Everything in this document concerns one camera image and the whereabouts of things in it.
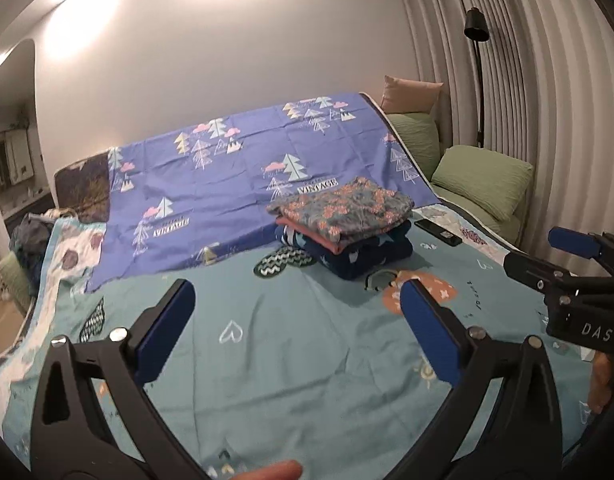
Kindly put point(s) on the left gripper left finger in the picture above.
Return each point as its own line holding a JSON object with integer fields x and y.
{"x": 70, "y": 436}

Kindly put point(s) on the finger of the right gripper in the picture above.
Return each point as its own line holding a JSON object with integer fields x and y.
{"x": 557, "y": 285}
{"x": 583, "y": 245}

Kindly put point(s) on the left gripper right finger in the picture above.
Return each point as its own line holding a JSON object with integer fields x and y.
{"x": 501, "y": 418}

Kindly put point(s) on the floral teal orange garment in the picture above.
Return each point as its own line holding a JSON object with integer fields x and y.
{"x": 353, "y": 211}

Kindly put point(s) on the pile of dark clothes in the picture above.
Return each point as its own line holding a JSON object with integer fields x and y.
{"x": 29, "y": 241}

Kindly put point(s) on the person's right hand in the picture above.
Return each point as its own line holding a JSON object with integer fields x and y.
{"x": 600, "y": 383}

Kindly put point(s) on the person's left hand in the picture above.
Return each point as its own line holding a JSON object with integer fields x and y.
{"x": 288, "y": 470}

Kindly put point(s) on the green pillow near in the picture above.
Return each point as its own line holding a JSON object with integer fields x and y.
{"x": 495, "y": 182}

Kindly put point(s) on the green pillow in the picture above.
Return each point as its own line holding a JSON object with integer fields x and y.
{"x": 495, "y": 182}
{"x": 419, "y": 133}

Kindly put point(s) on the black remote control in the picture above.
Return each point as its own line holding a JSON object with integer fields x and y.
{"x": 438, "y": 232}

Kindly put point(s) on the folded navy star garment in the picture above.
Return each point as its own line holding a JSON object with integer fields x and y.
{"x": 355, "y": 259}

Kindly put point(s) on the green pillow far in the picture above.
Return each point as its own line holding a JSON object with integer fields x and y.
{"x": 419, "y": 133}

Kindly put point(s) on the folded pink garment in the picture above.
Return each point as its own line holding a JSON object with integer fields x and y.
{"x": 336, "y": 248}

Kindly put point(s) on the teal cartoon bedspread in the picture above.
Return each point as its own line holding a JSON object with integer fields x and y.
{"x": 301, "y": 365}

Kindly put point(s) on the pink cushion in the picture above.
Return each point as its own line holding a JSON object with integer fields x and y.
{"x": 403, "y": 96}

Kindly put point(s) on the black floor lamp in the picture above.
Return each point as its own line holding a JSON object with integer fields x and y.
{"x": 476, "y": 30}

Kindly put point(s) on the dark patterned pillow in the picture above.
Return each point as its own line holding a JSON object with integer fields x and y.
{"x": 84, "y": 188}

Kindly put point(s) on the blue tree print sheet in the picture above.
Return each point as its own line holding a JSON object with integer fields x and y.
{"x": 200, "y": 194}

